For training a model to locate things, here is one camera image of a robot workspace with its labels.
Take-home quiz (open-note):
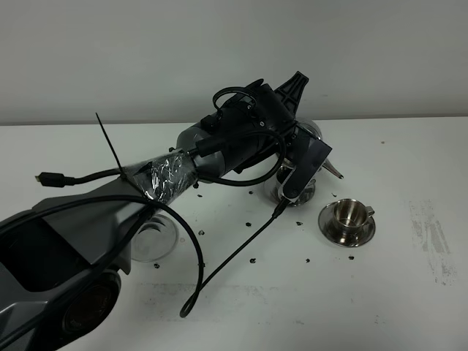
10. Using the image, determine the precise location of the stainless steel teapot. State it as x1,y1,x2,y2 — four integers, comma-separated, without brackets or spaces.
282,118,344,179

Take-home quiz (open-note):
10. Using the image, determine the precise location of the rear stainless steel teacup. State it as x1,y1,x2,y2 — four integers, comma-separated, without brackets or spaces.
275,165,293,187

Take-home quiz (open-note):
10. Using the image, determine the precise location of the steel teapot saucer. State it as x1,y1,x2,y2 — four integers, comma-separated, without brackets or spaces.
131,214,179,263

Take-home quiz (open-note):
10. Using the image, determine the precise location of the front steel cup saucer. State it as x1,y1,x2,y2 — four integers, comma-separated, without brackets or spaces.
318,201,376,247

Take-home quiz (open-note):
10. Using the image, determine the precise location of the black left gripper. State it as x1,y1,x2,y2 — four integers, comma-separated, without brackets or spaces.
252,71,332,201

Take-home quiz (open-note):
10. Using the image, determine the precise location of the front stainless steel teacup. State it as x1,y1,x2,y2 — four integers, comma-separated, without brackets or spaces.
331,198,375,234

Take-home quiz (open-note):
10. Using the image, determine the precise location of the steel cup saucer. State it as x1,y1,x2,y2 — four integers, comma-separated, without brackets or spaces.
263,177,316,207
318,201,376,247

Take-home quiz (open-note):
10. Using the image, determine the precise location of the black cable tie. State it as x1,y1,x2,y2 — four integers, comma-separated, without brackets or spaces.
95,113,151,201

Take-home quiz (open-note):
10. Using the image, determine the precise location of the stainless steel teacup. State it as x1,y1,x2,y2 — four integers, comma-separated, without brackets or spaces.
275,165,293,187
331,198,375,234

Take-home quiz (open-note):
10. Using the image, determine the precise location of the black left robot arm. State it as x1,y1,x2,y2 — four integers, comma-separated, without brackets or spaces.
1,73,331,350

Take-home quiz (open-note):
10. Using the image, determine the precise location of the rear steel cup saucer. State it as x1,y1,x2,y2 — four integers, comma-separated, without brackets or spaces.
263,177,316,207

